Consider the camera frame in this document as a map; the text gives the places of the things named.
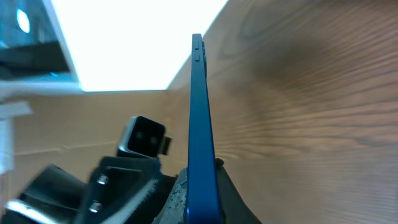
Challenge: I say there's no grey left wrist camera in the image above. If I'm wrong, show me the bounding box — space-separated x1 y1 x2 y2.
116 115 172 158

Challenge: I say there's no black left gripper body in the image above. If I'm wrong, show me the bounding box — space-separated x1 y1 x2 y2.
1 156 177 224

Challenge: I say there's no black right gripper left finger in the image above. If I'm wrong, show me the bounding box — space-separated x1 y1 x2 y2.
152 168 188 224

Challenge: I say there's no blue Galaxy smartphone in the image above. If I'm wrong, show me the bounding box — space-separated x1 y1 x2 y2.
186 34 222 224

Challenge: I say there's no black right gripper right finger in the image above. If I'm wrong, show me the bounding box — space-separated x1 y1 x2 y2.
215 158 261 224

